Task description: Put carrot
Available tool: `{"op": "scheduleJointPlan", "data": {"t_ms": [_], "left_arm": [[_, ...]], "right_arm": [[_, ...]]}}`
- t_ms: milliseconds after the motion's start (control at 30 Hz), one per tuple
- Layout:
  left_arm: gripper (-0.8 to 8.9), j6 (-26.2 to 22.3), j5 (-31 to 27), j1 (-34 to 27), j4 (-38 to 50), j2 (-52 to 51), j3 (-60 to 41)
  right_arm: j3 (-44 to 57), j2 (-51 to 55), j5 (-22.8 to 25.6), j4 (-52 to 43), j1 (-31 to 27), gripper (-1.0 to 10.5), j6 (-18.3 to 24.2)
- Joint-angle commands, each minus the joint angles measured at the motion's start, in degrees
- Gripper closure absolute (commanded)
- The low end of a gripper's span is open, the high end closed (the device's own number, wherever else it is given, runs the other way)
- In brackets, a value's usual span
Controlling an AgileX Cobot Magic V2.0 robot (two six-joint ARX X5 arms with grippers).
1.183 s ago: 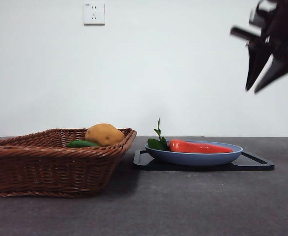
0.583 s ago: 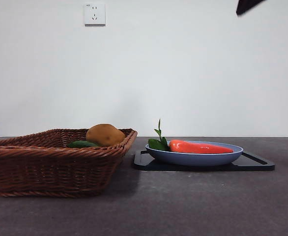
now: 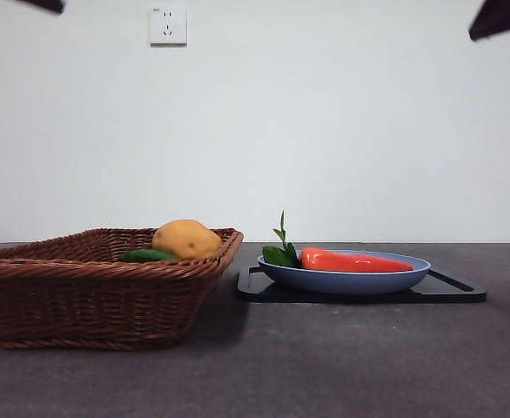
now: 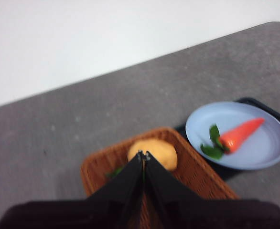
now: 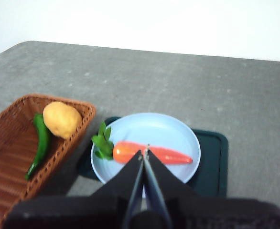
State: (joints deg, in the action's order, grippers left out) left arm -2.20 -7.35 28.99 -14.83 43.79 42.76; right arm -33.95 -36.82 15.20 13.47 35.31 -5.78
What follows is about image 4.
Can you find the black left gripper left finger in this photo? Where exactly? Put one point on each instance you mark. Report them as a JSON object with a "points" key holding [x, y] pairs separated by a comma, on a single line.
{"points": [[94, 212]]}

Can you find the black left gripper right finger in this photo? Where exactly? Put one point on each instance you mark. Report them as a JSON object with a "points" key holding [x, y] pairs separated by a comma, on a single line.
{"points": [[202, 214]]}

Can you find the orange carrot with green leaves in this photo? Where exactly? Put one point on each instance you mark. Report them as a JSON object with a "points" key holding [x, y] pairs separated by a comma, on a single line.
{"points": [[240, 134]]}

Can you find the brown woven wicker basket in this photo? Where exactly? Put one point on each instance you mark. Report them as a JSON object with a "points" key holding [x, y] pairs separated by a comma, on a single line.
{"points": [[192, 176]]}

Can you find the green chili pepper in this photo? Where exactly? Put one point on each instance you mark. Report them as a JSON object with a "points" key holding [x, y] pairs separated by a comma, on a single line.
{"points": [[115, 172]]}

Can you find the yellow-brown potato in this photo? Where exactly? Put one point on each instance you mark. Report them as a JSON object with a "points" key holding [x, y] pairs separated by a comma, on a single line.
{"points": [[164, 152]]}

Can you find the blue round plate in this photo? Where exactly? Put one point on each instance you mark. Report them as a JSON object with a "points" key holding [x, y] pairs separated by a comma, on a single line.
{"points": [[257, 152]]}

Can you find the black rectangular tray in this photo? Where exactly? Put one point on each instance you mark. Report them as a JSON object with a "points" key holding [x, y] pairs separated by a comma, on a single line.
{"points": [[276, 114]]}

